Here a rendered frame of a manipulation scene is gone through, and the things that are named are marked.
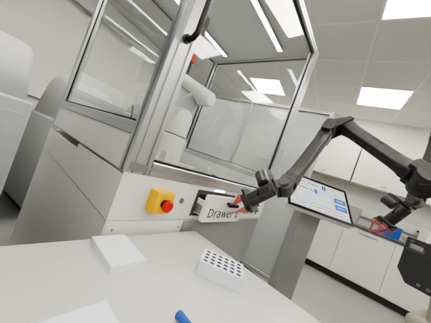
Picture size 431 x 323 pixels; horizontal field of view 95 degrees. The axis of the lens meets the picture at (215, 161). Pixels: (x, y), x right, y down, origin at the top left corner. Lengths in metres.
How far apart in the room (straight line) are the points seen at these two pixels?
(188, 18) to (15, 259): 0.70
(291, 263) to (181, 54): 1.58
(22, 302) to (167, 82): 0.54
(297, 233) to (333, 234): 2.09
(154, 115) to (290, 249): 1.44
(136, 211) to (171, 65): 0.45
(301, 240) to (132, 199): 1.38
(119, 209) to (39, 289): 0.26
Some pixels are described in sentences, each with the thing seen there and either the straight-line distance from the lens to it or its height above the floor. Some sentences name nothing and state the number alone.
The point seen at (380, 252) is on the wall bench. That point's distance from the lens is 3.85.
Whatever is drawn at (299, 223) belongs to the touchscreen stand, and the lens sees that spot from 1.71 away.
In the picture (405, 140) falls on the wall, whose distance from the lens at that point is 4.76.
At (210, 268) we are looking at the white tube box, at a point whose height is 0.79.
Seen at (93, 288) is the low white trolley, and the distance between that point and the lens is 0.49.
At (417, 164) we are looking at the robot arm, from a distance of 0.94.
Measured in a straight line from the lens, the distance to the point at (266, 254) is 2.63.
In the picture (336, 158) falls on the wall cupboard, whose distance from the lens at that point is 4.18.
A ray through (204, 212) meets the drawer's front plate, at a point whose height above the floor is 0.86.
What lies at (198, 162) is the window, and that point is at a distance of 0.79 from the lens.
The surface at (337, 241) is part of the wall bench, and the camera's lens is 3.79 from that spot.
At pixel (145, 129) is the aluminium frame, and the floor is 1.08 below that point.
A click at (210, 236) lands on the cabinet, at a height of 0.71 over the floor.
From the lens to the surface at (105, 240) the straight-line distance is 0.60.
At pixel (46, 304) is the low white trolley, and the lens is 0.46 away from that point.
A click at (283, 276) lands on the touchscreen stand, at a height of 0.42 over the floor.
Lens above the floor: 1.06
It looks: level
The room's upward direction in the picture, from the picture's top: 20 degrees clockwise
